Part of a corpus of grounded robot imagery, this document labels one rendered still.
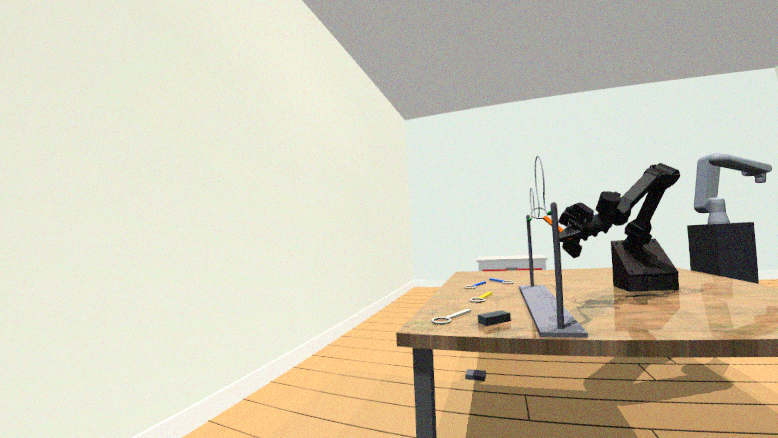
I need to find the orange handle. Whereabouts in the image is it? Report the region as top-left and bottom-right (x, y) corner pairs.
(530, 207), (564, 233)

